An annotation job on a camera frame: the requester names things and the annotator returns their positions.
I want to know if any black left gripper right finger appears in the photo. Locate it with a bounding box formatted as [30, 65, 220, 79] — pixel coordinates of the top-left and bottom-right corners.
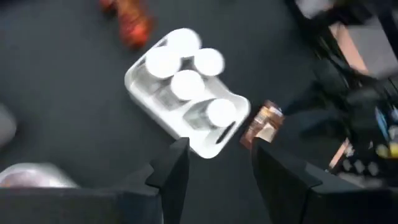
[251, 138, 323, 224]

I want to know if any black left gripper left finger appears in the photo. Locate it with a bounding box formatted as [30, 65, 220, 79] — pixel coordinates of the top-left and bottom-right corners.
[145, 136, 191, 224]

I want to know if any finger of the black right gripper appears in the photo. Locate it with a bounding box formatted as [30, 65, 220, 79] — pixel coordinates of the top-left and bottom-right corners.
[280, 83, 346, 116]
[279, 116, 351, 170]

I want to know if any orange brown seasoning packet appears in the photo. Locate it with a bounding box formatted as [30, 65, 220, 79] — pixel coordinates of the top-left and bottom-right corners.
[239, 99, 285, 150]
[98, 0, 154, 51]

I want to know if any bagel seasoning jar white lid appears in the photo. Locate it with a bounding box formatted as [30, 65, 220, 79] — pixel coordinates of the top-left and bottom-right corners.
[183, 98, 239, 131]
[166, 27, 202, 58]
[193, 47, 225, 77]
[155, 68, 206, 110]
[144, 45, 183, 80]

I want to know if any white plastic bin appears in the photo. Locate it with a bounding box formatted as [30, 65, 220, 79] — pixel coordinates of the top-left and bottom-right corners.
[124, 27, 252, 159]
[0, 162, 80, 189]

